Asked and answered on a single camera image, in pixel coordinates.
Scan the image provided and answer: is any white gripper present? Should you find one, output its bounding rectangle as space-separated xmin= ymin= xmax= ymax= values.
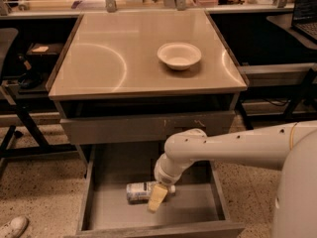
xmin=148 ymin=154 xmax=194 ymax=213

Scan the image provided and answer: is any blue plastic bottle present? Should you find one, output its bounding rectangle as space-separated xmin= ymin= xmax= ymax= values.
xmin=125 ymin=180 xmax=177 ymax=204

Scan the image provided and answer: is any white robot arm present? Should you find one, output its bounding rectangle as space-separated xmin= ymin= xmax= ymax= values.
xmin=148 ymin=121 xmax=317 ymax=238

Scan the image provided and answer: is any grey open middle drawer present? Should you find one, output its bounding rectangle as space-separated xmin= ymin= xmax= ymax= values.
xmin=76 ymin=142 xmax=244 ymax=238

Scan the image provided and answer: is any grey top drawer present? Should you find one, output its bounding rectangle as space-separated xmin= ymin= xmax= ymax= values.
xmin=60 ymin=111 xmax=235 ymax=145

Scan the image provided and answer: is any grey drawer cabinet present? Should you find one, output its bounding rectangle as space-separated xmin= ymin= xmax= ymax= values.
xmin=45 ymin=9 xmax=250 ymax=171

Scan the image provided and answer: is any white paper bowl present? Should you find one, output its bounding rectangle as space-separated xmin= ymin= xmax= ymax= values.
xmin=157 ymin=43 xmax=202 ymax=70

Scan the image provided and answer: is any white sneaker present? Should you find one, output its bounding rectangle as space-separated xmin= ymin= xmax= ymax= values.
xmin=0 ymin=216 xmax=29 ymax=238

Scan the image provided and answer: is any black box with note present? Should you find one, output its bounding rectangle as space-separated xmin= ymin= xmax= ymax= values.
xmin=27 ymin=43 xmax=63 ymax=56

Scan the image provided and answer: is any black laptop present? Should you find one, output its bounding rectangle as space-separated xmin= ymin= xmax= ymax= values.
xmin=291 ymin=0 xmax=317 ymax=43

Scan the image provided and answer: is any black rolling cart frame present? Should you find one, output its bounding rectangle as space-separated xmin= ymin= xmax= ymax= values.
xmin=236 ymin=62 xmax=317 ymax=130

